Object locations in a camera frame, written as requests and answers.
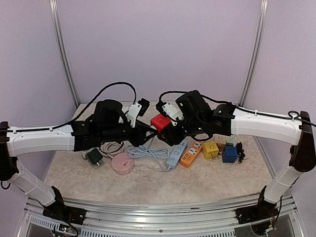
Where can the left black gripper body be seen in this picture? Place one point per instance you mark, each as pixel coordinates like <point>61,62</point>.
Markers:
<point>136,139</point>

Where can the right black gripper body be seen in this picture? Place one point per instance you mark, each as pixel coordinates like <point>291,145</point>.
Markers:
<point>194,127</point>

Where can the red cube socket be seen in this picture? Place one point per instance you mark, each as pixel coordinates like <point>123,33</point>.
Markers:
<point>160,122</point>

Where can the yellow cube socket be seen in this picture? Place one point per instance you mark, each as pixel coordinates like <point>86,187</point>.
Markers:
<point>210,150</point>

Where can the beige cube socket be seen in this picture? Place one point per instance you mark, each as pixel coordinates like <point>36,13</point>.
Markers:
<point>220,141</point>

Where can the mint green USB charger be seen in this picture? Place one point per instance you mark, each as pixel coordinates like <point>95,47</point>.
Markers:
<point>230,142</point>

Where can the dark green cube socket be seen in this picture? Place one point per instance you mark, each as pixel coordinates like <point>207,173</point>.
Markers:
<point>94,157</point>

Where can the blue cube socket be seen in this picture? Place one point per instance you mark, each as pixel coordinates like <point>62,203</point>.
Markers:
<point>229,155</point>

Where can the black power adapter with cable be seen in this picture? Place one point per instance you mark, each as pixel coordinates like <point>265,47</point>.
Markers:
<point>240,152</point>

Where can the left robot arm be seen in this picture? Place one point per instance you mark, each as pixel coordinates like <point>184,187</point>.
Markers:
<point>110,122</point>

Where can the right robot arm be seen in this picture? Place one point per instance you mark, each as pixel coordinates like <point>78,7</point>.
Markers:
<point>193,116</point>

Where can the orange power adapter socket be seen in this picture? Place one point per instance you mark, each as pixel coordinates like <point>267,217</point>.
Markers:
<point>191,154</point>

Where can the round pink power socket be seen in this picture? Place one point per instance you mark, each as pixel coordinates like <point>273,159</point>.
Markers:
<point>122,163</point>

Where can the light blue power strip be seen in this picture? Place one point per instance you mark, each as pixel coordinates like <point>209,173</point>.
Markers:
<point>176,154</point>

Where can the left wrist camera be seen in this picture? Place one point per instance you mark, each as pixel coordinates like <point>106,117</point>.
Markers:
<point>136,110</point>

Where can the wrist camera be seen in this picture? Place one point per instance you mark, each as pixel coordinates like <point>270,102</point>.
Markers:
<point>136,110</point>
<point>169,111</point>

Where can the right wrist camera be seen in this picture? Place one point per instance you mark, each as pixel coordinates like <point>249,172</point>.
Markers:
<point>169,111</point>

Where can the aluminium front rail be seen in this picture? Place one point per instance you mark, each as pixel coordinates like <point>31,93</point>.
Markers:
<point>197,219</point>

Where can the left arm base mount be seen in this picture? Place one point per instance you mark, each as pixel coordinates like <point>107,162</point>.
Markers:
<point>67,214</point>

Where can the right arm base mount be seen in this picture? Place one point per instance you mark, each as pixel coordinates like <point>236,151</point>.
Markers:
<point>253,213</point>

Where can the right aluminium frame post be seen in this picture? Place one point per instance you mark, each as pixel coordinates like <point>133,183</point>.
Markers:
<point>255,51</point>

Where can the aluminium frame post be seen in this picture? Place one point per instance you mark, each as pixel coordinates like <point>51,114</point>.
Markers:
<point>62,52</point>
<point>255,51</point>

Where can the left aluminium frame post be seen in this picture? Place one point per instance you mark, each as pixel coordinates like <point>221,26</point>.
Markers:
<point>62,52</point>

